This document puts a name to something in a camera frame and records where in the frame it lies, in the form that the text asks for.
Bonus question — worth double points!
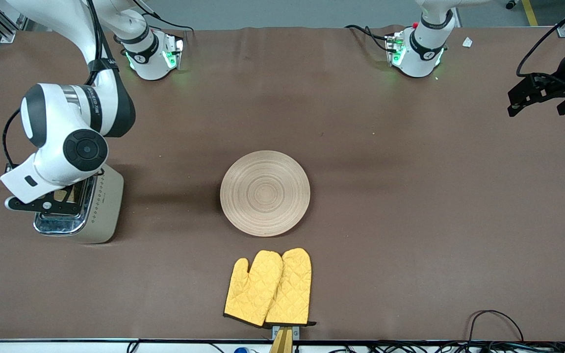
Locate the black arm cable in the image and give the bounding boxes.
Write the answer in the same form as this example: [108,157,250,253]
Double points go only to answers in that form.
[1,0,117,170]
[516,0,565,77]

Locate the black looped cable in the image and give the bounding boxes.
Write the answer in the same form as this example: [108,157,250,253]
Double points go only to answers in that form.
[467,309,525,344]

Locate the black base cable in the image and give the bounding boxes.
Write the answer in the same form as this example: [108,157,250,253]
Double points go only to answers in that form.
[345,24,392,52]
[130,0,195,36]

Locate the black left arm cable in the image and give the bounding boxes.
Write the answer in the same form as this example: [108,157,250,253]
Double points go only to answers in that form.
[516,0,565,77]

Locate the cream and chrome toaster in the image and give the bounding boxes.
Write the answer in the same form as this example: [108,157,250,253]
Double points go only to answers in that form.
[33,164,125,244]

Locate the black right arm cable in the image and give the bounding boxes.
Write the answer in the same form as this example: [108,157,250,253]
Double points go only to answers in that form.
[1,0,117,170]

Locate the wooden stick with metal bracket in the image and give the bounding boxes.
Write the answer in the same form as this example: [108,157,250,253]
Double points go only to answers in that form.
[269,325,301,353]

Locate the right base connector bracket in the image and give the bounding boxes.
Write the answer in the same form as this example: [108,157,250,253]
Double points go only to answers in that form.
[163,34,184,71]

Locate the yellow quilted oven mitt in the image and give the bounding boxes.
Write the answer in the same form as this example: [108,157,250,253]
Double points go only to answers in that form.
[265,248,316,327]
[223,250,284,328]

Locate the black left base cable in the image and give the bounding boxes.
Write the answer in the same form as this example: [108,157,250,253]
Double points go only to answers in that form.
[345,24,392,52]

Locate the left base connector bracket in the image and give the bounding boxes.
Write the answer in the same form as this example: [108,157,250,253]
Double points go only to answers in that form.
[385,30,407,67]

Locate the black right base cable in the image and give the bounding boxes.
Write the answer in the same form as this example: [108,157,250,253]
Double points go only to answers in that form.
[130,0,195,36]

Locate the round wooden plate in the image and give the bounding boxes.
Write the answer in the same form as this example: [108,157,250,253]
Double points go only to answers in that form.
[220,150,311,237]

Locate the base connector bracket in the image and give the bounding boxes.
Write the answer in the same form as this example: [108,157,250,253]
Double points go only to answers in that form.
[385,30,407,67]
[163,34,184,71]

